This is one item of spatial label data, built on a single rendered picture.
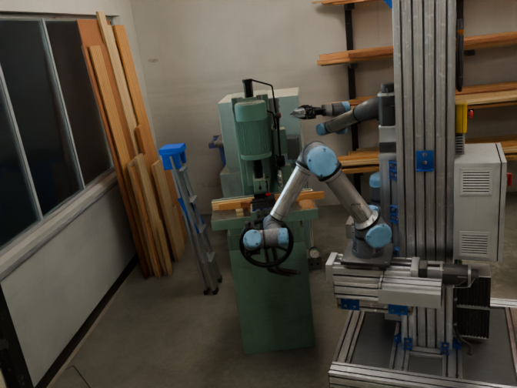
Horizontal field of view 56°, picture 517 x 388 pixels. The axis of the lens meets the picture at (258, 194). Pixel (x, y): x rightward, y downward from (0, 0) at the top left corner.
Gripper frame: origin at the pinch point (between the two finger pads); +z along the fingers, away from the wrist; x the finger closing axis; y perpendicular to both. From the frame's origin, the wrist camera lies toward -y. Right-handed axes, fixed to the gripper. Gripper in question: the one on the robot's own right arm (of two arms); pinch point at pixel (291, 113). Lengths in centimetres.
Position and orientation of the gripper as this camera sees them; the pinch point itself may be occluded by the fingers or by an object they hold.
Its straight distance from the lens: 307.3
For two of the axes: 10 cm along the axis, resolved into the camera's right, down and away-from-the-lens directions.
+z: -9.9, 1.2, 0.1
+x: 1.2, 9.4, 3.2
